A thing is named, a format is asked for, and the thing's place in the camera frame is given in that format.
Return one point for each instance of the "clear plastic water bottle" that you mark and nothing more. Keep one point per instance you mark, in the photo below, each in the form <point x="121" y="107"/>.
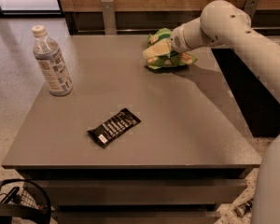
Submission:
<point x="51" y="62"/>

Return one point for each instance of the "black rxbar chocolate bar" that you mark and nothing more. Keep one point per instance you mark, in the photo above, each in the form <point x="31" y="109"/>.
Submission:
<point x="113" y="128"/>

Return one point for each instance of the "black wire basket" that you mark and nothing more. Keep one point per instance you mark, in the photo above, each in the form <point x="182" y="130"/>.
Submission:
<point x="23" y="199"/>

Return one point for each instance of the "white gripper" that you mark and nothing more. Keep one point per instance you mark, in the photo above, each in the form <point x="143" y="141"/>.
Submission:
<point x="178" y="43"/>

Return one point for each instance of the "left metal bracket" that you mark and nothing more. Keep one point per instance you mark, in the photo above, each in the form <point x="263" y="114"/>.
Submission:
<point x="109" y="17"/>

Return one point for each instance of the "metal bracket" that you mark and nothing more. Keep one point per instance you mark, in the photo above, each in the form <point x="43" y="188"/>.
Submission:
<point x="250" y="7"/>
<point x="109" y="17"/>

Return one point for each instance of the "grey drawer cabinet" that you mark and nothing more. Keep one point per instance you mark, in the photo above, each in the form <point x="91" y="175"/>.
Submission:
<point x="190" y="153"/>

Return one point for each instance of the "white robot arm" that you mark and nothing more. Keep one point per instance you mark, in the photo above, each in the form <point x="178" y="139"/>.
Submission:
<point x="221" y="23"/>

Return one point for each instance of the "right metal bracket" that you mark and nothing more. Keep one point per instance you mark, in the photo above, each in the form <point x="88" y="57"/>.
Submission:
<point x="250" y="7"/>

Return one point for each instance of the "white power strip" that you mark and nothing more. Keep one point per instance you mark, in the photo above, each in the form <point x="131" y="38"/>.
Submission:
<point x="243" y="208"/>

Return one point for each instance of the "green rice chip bag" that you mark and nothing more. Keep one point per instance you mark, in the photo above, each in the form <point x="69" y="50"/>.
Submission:
<point x="174" y="59"/>

